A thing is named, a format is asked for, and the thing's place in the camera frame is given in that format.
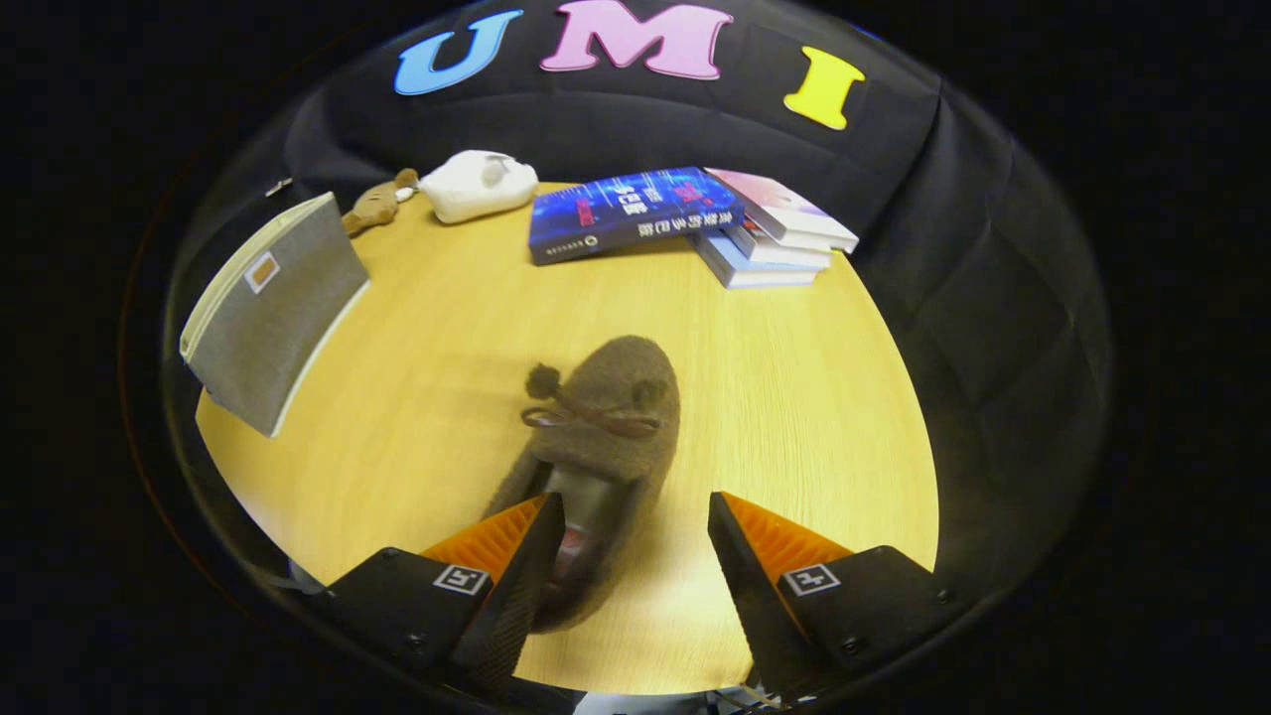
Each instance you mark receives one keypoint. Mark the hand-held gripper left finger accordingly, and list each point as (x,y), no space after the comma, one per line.
(521,586)

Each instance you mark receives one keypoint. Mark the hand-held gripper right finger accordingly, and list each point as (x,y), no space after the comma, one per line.
(750,586)

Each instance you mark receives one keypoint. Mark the brown fuzzy shoe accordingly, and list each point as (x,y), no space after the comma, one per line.
(616,387)

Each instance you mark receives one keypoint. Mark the grey fabric storage box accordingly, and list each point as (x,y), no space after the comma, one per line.
(278,318)

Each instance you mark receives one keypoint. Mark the thin white book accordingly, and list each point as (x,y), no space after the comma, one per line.
(789,256)

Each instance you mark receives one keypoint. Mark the black backdrop cloth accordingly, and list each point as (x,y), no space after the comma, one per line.
(943,298)

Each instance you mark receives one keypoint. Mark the pink and white book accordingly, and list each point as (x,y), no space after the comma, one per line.
(784,211)

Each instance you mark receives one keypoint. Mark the dark blue book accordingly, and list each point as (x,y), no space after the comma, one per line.
(626,209)

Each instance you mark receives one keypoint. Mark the white plush toy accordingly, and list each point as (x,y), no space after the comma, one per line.
(472,189)

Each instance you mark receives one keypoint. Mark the brown plush toy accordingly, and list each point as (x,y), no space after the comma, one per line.
(375,207)

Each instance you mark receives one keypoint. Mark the silver clip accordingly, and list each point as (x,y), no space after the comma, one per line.
(278,186)

